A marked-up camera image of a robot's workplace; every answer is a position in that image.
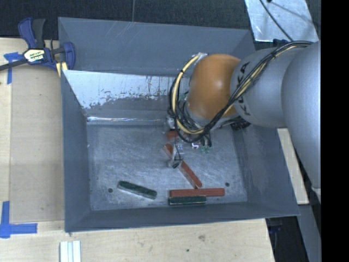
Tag pale wood flat board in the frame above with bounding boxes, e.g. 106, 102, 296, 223
9, 66, 67, 224

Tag grey metal bin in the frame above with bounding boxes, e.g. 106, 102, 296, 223
57, 16, 301, 233

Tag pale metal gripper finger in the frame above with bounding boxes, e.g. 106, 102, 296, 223
174, 144, 185, 161
166, 157, 183, 170

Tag dark green flat block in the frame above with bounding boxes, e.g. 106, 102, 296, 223
167, 195, 208, 206
117, 180, 158, 200

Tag black cylinder on white bracket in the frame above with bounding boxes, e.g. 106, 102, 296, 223
230, 120, 252, 132

